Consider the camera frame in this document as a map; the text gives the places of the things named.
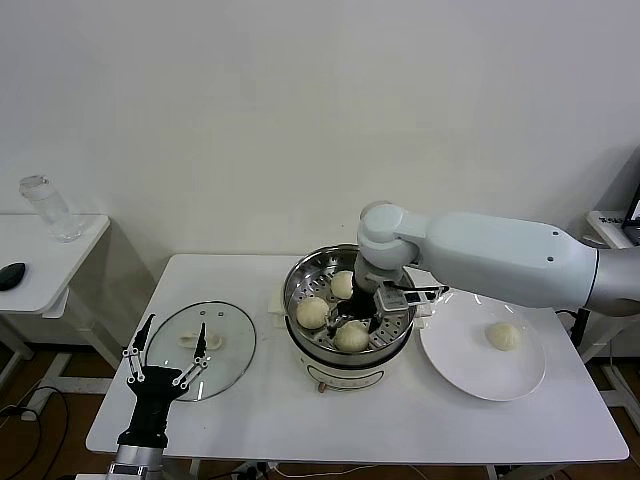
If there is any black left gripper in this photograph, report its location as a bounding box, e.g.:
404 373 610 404
117 313 209 447

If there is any white round plate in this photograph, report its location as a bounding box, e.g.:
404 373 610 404
418 293 547 403

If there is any white electric cooker base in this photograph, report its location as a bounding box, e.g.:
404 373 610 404
272 312 431 396

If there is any power strip with plugs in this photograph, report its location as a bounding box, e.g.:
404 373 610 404
234 460 282 480

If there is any white steamed baozi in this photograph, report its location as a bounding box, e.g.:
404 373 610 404
333 321 371 352
330 270 356 299
487 321 524 352
296 296 330 330

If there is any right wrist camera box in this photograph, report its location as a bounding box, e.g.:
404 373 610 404
372 282 449 315

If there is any white side table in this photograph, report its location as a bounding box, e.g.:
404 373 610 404
0 213 126 396
579 209 640 421

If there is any stainless steel steamer basket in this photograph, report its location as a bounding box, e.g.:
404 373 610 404
268 243 432 365

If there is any clear plastic water bottle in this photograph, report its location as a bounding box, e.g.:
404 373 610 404
19 174 84 244

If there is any dark laptop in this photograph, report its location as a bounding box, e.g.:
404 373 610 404
622 184 640 247

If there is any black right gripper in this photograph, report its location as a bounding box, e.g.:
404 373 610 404
324 291 387 346

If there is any black floor cable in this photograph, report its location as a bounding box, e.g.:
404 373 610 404
0 387 70 480

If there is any black computer mouse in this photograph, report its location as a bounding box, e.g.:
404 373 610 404
0 262 28 293

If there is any round glass pot lid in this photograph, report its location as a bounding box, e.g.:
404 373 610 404
144 300 258 403

